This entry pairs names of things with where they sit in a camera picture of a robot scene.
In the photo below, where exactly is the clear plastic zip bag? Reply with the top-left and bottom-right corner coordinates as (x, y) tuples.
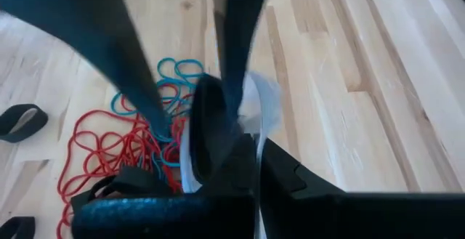
(179, 70), (283, 239)

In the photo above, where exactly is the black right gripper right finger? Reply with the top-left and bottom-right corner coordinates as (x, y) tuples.
(259, 139), (465, 239)

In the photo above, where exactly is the red thin rubber bands tangle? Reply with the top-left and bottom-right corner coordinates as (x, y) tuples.
(56, 93), (190, 239)

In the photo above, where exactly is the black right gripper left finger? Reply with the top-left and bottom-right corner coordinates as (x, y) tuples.
(70, 133), (257, 239)

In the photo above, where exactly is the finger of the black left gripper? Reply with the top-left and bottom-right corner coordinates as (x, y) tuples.
(221, 0), (277, 116)
(0, 0), (171, 138)

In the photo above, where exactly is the teal thin rubber bands tangle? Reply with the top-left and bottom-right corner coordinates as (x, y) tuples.
(110, 57), (206, 167)

